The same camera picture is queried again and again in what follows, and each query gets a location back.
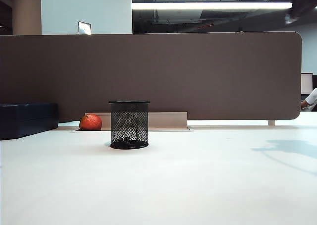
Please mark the small silver framed sign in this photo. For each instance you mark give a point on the small silver framed sign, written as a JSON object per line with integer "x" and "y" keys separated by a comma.
{"x": 85, "y": 28}

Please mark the person in white shirt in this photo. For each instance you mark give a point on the person in white shirt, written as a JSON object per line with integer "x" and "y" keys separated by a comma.
{"x": 312, "y": 99}

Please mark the dark blue case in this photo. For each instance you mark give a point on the dark blue case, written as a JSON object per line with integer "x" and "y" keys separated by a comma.
{"x": 27, "y": 119}

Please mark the white computer monitor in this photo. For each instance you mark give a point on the white computer monitor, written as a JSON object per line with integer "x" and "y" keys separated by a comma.
{"x": 306, "y": 83}

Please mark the brown desk divider panel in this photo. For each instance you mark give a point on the brown desk divider panel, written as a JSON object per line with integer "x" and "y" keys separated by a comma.
{"x": 173, "y": 73}

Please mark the long ceiling light strip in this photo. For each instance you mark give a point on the long ceiling light strip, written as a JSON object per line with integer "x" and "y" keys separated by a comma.
{"x": 210, "y": 5}

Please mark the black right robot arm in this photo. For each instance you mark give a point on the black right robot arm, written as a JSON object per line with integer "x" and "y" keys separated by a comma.
{"x": 304, "y": 2}

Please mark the black mesh basket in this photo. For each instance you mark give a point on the black mesh basket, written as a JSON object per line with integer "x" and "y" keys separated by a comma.
{"x": 129, "y": 126}

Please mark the white divider support foot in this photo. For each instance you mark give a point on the white divider support foot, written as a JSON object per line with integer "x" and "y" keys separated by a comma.
{"x": 271, "y": 123}

